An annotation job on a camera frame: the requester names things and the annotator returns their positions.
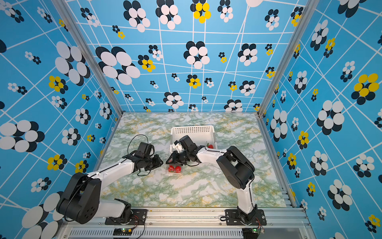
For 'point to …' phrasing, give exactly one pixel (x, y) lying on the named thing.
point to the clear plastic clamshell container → (174, 168)
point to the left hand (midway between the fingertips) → (164, 161)
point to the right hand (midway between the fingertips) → (169, 162)
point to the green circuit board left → (122, 231)
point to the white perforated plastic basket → (201, 135)
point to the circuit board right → (252, 233)
